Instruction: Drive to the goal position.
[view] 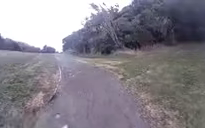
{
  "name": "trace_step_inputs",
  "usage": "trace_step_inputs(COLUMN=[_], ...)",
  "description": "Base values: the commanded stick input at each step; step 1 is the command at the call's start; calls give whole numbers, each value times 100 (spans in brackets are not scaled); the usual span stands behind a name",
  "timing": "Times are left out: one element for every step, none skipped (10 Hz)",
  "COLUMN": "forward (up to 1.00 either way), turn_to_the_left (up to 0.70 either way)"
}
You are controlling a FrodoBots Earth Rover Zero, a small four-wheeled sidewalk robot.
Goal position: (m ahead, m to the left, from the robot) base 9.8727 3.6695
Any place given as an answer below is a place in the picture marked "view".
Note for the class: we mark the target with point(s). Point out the grey asphalt path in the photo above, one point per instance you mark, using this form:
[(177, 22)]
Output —
[(90, 100)]

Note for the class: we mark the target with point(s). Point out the distant row of trees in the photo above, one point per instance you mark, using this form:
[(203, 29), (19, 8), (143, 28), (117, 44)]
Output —
[(10, 45)]

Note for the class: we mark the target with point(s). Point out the robot's own part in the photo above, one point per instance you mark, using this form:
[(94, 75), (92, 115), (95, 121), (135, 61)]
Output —
[(65, 126)]

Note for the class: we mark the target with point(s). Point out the grass slope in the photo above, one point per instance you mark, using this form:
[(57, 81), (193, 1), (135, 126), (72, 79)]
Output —
[(170, 83)]

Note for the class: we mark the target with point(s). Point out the dense wood of trees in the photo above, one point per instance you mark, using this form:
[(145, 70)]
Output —
[(140, 26)]

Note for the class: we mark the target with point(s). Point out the grass field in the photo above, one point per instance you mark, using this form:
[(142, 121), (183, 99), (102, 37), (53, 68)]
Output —
[(13, 83)]

